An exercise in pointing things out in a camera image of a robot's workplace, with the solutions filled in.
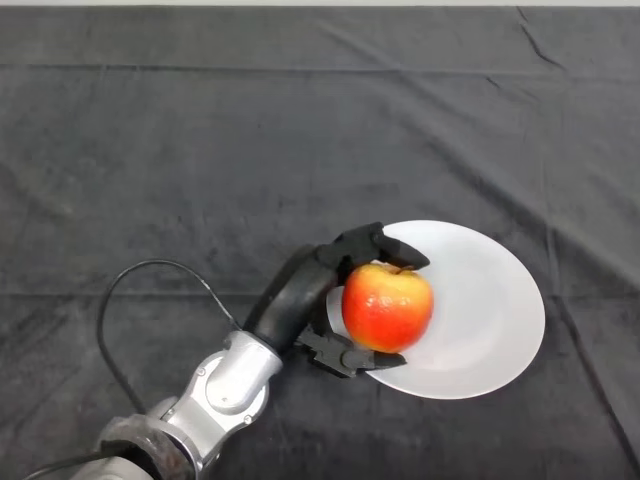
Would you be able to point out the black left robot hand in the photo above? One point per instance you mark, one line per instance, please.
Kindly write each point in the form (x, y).
(295, 300)

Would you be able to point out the red yellow apple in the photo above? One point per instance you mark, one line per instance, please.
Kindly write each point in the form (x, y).
(387, 310)

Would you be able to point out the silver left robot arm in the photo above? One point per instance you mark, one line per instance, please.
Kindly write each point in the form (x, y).
(215, 400)

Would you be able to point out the white round plate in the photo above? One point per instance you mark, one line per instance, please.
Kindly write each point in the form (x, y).
(490, 320)

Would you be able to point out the black cloth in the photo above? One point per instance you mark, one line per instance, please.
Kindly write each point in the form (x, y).
(250, 150)

